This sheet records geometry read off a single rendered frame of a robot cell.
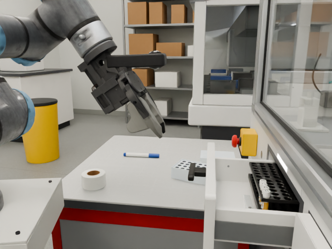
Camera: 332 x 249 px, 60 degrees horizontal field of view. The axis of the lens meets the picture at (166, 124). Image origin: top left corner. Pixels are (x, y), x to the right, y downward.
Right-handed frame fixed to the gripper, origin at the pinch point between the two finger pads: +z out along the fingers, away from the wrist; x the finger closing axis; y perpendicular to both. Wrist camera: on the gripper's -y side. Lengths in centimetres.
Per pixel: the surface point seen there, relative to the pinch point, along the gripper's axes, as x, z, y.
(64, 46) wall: -456, -165, 202
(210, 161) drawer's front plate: -0.6, 11.3, -4.5
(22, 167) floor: -193, -16, 204
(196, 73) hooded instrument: -80, -3, -5
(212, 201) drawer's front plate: 14.5, 12.4, -4.4
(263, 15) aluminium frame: -39, -8, -35
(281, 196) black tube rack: 7.6, 20.7, -13.5
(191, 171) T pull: 1.7, 10.7, -0.6
